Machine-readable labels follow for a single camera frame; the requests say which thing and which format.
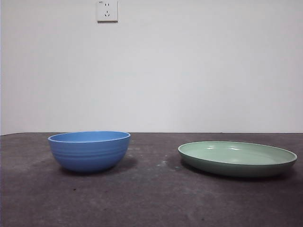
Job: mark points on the blue ribbed bowl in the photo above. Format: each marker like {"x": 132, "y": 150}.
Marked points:
{"x": 90, "y": 153}

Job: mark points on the green round plate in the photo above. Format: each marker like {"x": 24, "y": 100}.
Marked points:
{"x": 236, "y": 156}

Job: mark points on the white wall socket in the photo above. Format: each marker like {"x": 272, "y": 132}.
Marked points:
{"x": 107, "y": 11}

